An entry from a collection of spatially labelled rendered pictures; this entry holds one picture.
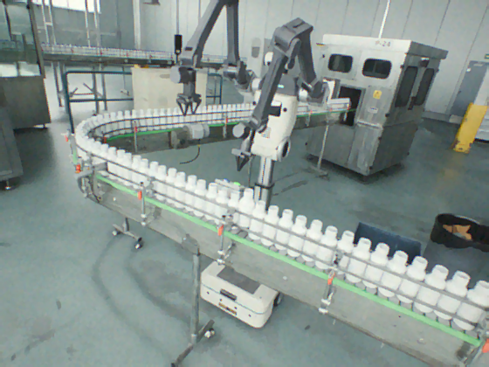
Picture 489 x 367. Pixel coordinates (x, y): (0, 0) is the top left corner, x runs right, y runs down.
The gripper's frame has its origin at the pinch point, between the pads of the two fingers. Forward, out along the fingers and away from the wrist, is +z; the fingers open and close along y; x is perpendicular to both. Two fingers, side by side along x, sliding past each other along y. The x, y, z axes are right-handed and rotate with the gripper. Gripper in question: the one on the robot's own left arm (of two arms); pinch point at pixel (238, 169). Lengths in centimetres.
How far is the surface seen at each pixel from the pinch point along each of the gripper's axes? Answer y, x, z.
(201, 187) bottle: -6.1, -18.2, 11.0
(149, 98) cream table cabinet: -300, 227, -41
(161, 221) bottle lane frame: -26.0, -13.1, 35.0
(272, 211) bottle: 28.4, -19.1, 9.7
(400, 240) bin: 78, 41, 12
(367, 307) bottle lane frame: 71, -15, 30
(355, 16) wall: -231, 1039, -594
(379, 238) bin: 69, 42, 15
